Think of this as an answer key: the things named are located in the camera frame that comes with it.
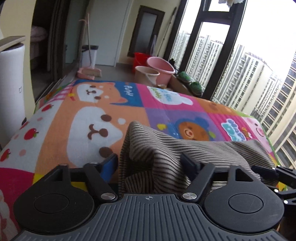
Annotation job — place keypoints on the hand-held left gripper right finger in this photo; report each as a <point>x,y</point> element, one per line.
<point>188,164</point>

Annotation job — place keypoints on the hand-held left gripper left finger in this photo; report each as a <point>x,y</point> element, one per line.
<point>110,168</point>

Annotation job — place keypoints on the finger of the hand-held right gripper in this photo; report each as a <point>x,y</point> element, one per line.
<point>268,172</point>
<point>288,197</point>

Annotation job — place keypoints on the beige striped knit shirt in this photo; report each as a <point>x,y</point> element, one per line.
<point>159,160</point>

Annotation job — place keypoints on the colourful cartoon play mat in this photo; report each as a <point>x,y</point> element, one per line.
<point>69,120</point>

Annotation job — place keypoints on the brown slipper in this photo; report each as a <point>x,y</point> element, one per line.
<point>164,87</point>

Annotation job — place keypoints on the pink plastic basin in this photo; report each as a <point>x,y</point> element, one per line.
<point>163,74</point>

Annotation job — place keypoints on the beige plastic bucket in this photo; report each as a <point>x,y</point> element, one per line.
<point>145,77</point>

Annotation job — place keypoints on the pink dustpan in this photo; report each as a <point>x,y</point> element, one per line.
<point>83,74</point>

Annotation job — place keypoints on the red bucket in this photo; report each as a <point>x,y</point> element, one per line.
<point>140,60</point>

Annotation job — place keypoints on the white trash bin black lid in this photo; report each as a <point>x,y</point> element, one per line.
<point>89,58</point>

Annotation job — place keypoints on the white air purifier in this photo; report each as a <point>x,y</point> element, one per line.
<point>11,92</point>

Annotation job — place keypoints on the white door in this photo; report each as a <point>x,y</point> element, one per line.
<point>108,34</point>

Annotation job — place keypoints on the mop pole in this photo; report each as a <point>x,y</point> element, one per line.
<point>167,32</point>

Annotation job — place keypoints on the dark framed frosted glass door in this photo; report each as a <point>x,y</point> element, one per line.
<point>145,32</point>

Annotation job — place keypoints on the hanging pale cloth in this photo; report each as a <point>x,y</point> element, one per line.
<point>231,2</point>

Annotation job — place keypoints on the black window frame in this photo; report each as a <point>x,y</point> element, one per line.
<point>203,46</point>

